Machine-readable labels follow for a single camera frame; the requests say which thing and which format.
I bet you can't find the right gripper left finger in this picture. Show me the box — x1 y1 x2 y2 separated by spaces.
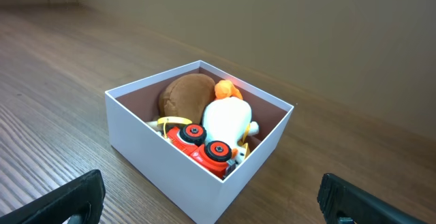
1 170 106 224

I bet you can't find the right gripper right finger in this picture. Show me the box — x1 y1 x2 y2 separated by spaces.
317 173 422 224

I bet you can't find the yellow wooden rattle drum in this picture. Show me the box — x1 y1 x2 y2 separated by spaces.
146 116 192 139

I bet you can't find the red toy fire truck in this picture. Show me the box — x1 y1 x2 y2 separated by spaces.
166 123 236 179

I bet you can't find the white plush chicken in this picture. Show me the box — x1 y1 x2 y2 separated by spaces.
202 80 260 163

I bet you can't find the brown plush bear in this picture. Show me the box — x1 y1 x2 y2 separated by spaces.
159 74 215 123

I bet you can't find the white cardboard box pink interior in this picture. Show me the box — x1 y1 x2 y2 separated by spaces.
105 61 294 223

